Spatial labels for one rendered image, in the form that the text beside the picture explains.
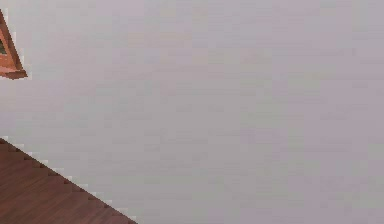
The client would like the brown framed wall picture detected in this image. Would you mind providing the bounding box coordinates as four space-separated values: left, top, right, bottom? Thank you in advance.
0 9 29 81

